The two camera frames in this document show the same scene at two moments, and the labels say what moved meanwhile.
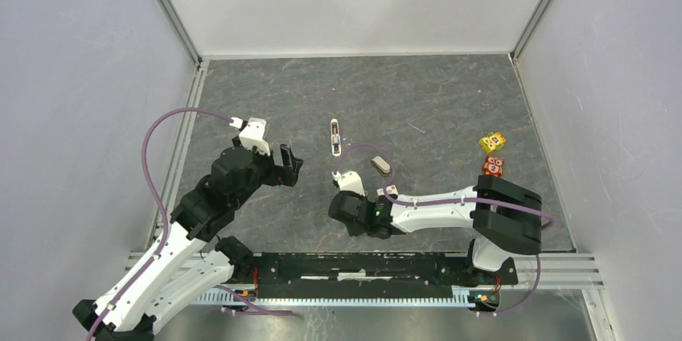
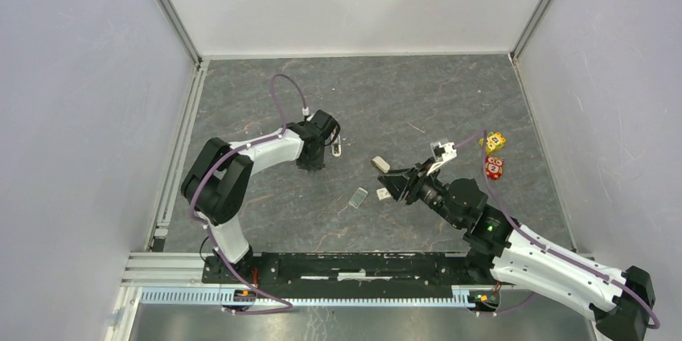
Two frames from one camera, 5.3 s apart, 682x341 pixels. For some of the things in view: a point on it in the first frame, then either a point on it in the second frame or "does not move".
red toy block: x=493 y=166 does not move
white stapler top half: x=336 y=145 does not move
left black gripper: x=281 y=174 -> x=316 y=164
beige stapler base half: x=381 y=166 does not move
